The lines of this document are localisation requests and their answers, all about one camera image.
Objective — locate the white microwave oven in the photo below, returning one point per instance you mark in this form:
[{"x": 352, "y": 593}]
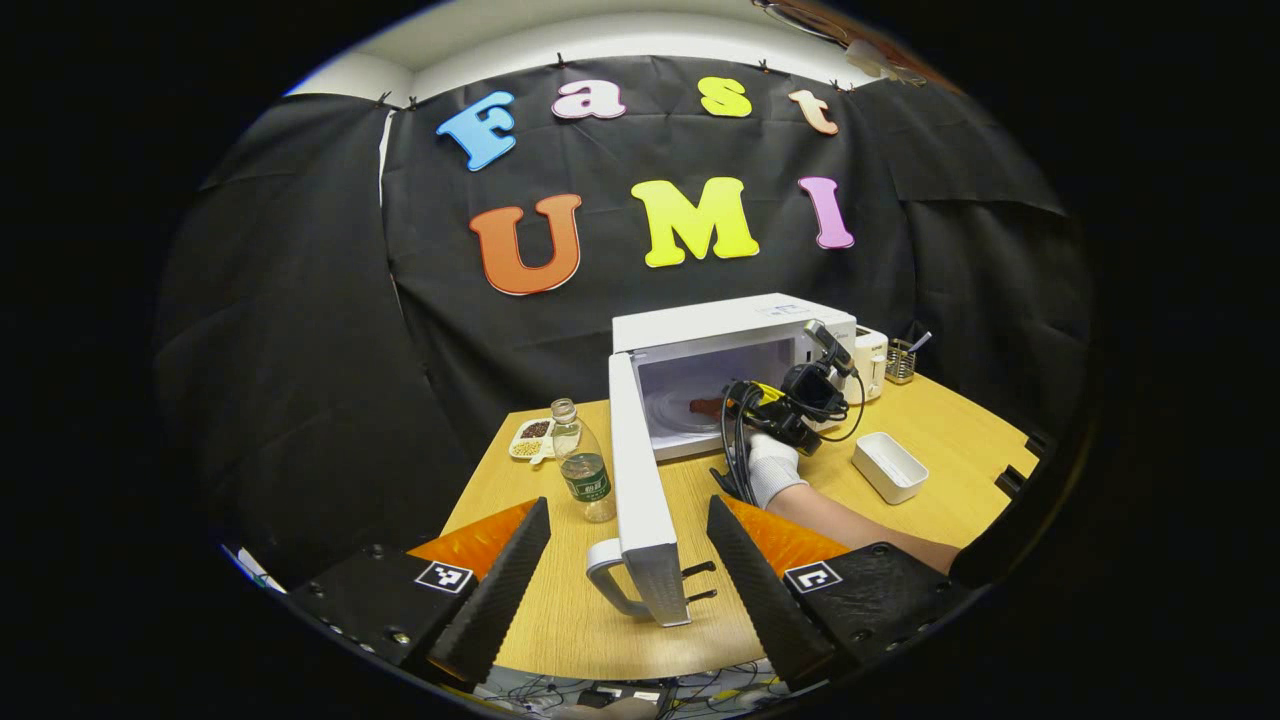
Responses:
[{"x": 640, "y": 500}]

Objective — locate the white rectangular tray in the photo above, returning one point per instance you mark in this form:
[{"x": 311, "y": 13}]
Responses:
[{"x": 890, "y": 468}]

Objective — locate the black table clamp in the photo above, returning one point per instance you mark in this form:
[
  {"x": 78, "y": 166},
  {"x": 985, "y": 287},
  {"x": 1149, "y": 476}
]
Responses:
[
  {"x": 1040, "y": 442},
  {"x": 1012, "y": 482}
]

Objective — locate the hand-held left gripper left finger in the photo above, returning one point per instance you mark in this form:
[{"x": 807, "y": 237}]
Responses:
[{"x": 500, "y": 590}]

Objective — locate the clear utensil holder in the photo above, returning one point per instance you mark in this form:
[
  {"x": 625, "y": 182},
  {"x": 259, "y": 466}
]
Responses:
[{"x": 900, "y": 365}]

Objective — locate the white divided bean dish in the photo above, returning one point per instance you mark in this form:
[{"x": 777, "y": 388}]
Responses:
[{"x": 532, "y": 440}]

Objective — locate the brown meat piece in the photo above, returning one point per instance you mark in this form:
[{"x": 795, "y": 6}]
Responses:
[{"x": 706, "y": 406}]

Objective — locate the clear plastic water bottle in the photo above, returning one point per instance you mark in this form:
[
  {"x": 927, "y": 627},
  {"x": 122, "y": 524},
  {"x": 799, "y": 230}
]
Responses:
[{"x": 586, "y": 475}]

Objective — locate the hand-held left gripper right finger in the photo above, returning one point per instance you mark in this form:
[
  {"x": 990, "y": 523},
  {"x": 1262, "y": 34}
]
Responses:
[{"x": 765, "y": 590}]

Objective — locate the white toaster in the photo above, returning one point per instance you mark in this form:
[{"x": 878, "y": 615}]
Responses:
[{"x": 872, "y": 365}]

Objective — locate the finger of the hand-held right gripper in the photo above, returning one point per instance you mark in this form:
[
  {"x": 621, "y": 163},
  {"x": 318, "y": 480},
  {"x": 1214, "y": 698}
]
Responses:
[{"x": 745, "y": 400}]

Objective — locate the metal spoon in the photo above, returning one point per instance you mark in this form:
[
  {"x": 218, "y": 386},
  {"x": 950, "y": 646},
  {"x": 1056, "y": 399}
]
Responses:
[{"x": 920, "y": 341}]

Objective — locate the black backdrop cloth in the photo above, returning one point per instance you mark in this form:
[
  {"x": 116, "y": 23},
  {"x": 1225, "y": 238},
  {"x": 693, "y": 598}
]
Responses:
[{"x": 300, "y": 350}]

